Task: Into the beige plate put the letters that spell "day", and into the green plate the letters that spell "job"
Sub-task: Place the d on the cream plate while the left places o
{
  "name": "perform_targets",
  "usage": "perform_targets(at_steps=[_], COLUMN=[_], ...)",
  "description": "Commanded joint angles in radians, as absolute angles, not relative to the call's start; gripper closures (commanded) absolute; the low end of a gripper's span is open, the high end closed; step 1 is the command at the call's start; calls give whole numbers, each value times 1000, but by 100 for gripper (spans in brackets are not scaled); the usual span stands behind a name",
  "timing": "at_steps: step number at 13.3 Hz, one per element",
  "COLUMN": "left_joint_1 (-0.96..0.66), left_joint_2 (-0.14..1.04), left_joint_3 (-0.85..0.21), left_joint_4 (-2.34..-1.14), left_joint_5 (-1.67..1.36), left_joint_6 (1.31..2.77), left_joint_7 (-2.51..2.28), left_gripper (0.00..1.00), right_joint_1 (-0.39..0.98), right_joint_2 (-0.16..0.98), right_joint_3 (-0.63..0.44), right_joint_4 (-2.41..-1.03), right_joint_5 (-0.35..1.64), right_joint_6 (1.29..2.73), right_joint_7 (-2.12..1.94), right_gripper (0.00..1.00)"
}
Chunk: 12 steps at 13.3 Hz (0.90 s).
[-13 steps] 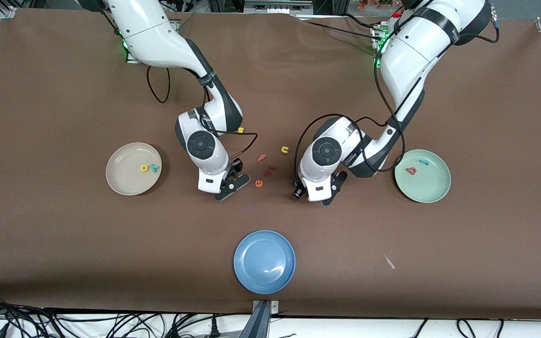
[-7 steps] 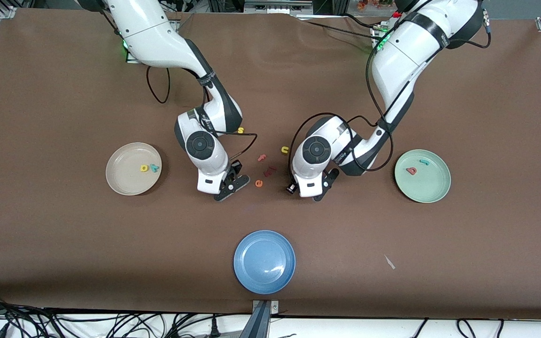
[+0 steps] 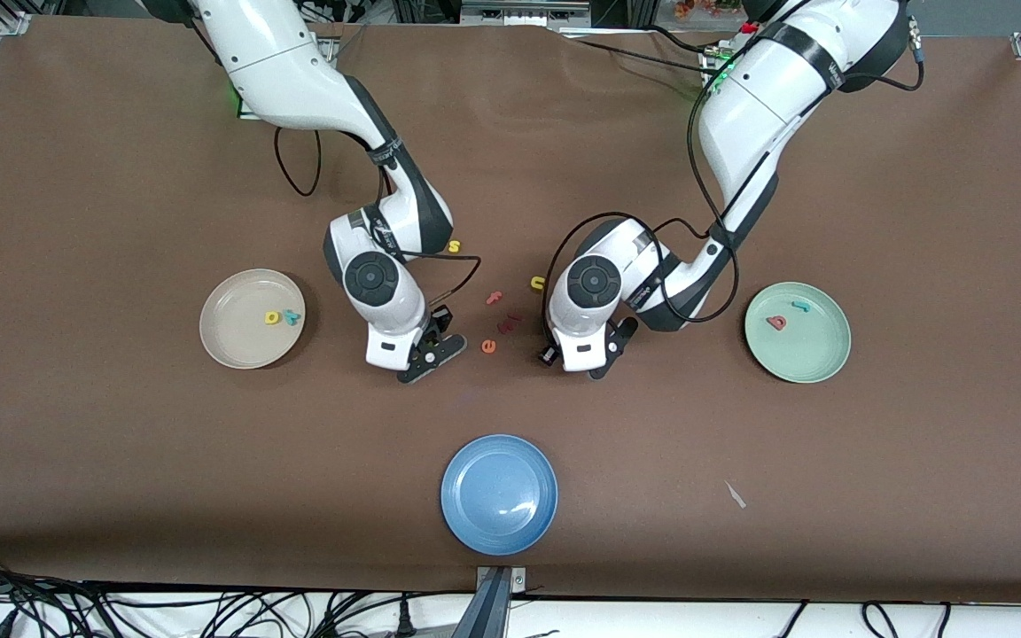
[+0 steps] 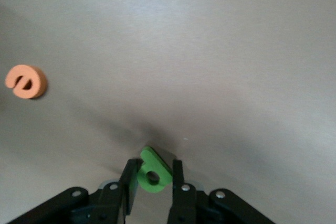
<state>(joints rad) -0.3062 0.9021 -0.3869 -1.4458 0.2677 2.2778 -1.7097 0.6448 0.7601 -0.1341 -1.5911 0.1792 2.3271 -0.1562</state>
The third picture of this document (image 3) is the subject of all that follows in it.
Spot blue plate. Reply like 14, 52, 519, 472
440, 433, 559, 557

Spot beige brown plate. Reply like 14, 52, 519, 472
199, 268, 307, 370

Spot green plate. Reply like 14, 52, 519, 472
744, 282, 853, 385

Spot brown table cover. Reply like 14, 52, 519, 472
0, 13, 1021, 605

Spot orange flowers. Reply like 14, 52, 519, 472
674, 0, 765, 20

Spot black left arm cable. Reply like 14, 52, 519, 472
542, 18, 926, 351

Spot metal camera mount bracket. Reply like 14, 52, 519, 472
473, 565, 529, 638

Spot black base cable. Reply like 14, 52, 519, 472
562, 25, 726, 79

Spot aluminium frame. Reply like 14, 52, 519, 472
391, 0, 659, 27

